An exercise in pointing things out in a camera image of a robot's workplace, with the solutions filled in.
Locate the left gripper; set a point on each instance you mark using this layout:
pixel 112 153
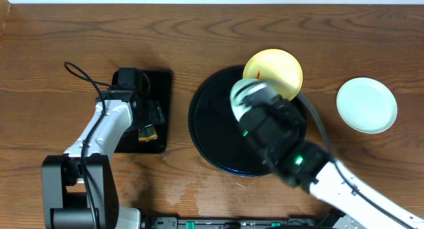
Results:
pixel 154 114

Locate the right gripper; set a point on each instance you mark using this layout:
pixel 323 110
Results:
pixel 291 110

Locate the green and orange sponge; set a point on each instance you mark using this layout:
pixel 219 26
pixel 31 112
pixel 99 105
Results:
pixel 147 134

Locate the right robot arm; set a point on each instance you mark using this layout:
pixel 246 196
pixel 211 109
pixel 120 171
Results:
pixel 329 180

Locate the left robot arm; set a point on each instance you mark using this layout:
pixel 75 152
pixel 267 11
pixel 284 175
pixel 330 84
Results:
pixel 78 188

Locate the black rectangular tray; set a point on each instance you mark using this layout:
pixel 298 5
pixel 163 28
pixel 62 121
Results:
pixel 161 90

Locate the round black tray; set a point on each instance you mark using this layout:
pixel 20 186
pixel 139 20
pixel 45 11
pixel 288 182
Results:
pixel 214 129

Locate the yellow plate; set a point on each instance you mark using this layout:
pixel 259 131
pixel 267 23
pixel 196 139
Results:
pixel 278 67

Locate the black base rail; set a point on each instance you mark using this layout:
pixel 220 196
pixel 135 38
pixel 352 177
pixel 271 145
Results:
pixel 198 223

